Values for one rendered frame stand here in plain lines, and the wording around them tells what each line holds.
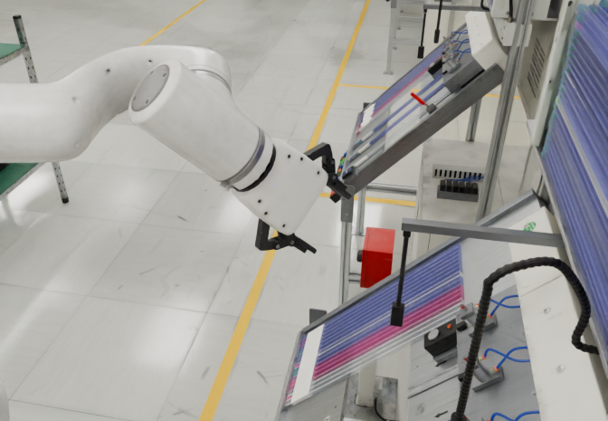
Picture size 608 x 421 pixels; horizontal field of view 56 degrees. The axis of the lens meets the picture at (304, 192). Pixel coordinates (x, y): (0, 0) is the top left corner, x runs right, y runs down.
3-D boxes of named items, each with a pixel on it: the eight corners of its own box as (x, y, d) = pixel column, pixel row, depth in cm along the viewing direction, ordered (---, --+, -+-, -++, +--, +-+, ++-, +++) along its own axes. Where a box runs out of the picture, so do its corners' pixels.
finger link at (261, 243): (243, 242, 74) (273, 257, 77) (274, 190, 74) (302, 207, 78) (239, 238, 75) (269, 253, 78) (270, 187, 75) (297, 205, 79)
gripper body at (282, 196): (237, 203, 68) (296, 243, 75) (284, 131, 69) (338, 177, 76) (209, 186, 73) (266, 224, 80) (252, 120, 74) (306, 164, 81)
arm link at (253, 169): (229, 192, 66) (246, 205, 68) (270, 129, 67) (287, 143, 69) (197, 174, 72) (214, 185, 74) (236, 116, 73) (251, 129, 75)
